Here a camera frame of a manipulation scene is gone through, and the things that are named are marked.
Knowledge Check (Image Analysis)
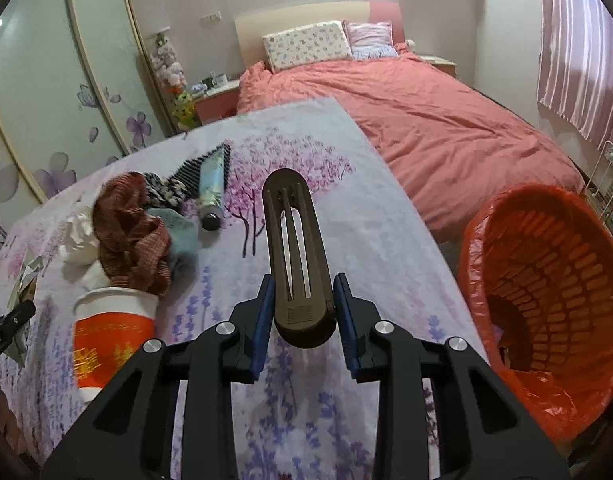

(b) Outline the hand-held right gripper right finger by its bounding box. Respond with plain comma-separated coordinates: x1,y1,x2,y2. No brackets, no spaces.
333,273,572,480

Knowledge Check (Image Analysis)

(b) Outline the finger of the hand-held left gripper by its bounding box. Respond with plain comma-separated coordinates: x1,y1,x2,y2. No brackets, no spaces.
0,300,37,361

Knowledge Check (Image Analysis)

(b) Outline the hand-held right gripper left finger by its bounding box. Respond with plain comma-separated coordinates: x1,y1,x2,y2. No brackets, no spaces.
41,274,277,480

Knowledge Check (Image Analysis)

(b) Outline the orange and white paper cup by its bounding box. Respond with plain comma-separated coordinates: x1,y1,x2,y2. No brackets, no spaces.
72,286,160,403

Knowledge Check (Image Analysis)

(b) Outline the white tissue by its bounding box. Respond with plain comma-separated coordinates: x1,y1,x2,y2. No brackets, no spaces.
59,211,101,267

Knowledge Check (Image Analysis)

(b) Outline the grey-blue fuzzy cloth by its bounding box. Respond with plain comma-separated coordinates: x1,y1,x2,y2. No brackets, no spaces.
146,209,200,281

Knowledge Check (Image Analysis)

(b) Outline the light blue tube black cap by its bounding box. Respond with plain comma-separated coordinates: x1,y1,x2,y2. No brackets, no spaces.
196,152,228,231

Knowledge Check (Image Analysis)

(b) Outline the red-brown checked cloth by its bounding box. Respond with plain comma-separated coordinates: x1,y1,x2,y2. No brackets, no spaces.
92,172,173,296

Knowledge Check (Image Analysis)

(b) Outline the black and white patterned cloth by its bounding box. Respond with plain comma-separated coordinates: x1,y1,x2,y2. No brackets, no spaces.
141,172,193,209

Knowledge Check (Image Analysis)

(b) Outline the orange plastic trash basket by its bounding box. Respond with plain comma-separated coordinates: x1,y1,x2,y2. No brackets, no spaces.
459,184,613,443

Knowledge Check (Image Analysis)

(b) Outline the black striped sock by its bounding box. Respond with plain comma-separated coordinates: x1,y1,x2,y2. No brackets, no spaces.
169,144,232,196

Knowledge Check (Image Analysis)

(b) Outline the bed with salmon duvet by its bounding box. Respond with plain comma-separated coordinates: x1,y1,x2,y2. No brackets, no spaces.
235,52,587,241

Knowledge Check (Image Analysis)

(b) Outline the pink nightstand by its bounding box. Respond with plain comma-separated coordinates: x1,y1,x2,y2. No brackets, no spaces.
421,54,458,78
194,80,242,126

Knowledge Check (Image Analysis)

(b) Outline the yellow and green plush toy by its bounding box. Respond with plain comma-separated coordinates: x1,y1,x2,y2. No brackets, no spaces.
171,89,198,131

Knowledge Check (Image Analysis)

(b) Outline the floral sliding door wardrobe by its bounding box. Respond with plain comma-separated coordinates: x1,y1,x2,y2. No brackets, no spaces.
0,0,180,281

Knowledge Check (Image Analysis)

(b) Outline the plush toy bouquet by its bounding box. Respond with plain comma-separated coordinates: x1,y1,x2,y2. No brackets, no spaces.
152,32,188,88

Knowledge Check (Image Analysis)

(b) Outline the white floral pillow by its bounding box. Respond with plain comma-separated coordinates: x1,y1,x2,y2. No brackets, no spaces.
262,21,353,73

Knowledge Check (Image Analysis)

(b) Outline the pink striped pillow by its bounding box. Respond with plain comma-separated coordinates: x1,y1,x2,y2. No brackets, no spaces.
343,20,399,60

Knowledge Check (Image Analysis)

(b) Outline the beige and pink headboard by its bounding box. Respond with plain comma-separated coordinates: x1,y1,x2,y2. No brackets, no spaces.
235,1,404,68

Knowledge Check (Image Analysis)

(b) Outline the pink striped curtain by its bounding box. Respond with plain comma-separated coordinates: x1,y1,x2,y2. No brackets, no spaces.
536,0,613,151

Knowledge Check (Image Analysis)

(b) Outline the white wire rack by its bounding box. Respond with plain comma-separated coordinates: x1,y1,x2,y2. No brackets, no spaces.
583,140,613,241

